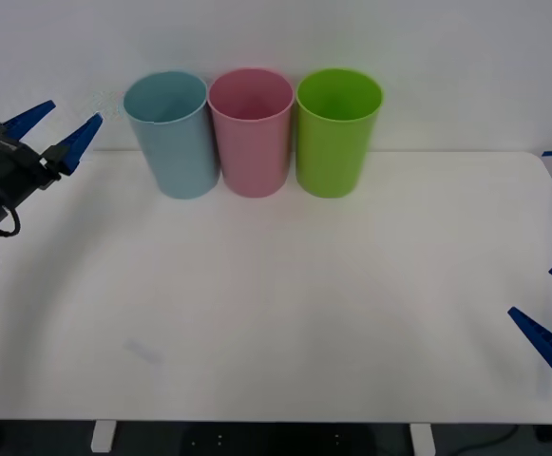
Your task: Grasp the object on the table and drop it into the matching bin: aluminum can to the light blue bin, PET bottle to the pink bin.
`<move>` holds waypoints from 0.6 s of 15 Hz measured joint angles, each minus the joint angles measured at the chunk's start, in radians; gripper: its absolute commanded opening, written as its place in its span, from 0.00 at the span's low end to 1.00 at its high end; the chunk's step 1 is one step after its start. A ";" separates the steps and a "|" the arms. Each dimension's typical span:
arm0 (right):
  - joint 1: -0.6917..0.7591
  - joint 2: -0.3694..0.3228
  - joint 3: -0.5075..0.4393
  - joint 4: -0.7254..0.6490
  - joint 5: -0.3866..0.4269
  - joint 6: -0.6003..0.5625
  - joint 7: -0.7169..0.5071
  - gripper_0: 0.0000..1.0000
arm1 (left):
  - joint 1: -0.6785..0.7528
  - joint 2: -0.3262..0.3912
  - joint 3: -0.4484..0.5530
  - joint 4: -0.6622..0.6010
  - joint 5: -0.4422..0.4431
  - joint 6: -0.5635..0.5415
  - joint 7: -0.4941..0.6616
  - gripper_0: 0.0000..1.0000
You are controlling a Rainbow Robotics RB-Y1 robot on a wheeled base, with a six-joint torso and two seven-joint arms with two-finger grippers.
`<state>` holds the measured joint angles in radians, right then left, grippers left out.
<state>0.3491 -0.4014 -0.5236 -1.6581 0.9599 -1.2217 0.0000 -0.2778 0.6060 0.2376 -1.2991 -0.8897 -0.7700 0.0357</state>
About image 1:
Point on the pale blue plastic bin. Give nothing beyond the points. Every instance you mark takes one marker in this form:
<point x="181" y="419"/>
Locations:
<point x="176" y="142"/>

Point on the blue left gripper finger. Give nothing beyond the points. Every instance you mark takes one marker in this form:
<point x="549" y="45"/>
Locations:
<point x="78" y="142"/>
<point x="31" y="119"/>

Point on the pink plastic bin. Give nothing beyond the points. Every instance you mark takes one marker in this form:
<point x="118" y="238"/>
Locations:
<point x="252" y="147"/>

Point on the green plastic bin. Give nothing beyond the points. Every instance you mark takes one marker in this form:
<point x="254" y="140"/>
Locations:
<point x="335" y="147"/>

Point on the white table leg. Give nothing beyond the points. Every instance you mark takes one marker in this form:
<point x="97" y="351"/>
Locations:
<point x="423" y="439"/>
<point x="102" y="437"/>

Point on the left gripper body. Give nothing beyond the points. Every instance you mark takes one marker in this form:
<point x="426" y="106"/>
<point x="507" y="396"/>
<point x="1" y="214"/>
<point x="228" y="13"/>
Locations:
<point x="14" y="166"/>

